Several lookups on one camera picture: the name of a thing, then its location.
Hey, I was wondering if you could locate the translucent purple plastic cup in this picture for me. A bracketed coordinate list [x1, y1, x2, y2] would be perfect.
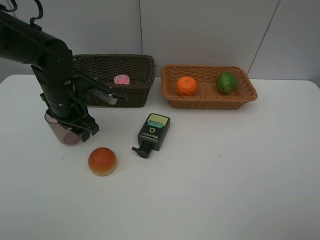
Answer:
[44, 113, 81, 146]

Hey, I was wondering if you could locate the orange wicker basket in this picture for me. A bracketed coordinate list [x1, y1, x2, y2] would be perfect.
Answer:
[161, 64, 258, 110]

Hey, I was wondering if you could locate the dark brown wicker basket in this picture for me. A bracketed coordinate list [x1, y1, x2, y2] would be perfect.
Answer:
[73, 54, 156, 108]

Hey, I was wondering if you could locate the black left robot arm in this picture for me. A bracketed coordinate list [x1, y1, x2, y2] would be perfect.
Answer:
[0, 6, 99, 142]

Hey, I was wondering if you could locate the pink lotion bottle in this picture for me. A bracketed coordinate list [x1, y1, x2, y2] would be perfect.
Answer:
[114, 74, 131, 85]

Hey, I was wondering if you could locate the round brown bread bun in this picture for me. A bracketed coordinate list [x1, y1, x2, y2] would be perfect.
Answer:
[88, 147, 117, 177]

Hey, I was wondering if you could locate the green lime fruit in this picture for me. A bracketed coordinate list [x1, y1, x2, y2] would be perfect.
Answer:
[216, 72, 237, 95]

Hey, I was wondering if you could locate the orange tangerine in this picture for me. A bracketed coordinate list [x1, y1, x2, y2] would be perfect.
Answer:
[176, 76, 198, 97]

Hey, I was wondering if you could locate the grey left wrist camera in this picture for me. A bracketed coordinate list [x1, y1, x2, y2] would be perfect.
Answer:
[89, 87, 128, 105]

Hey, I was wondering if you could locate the black green pump bottle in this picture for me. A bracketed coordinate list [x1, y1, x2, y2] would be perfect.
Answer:
[132, 113, 171, 158]

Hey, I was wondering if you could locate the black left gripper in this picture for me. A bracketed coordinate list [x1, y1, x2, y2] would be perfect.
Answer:
[31, 65, 100, 143]

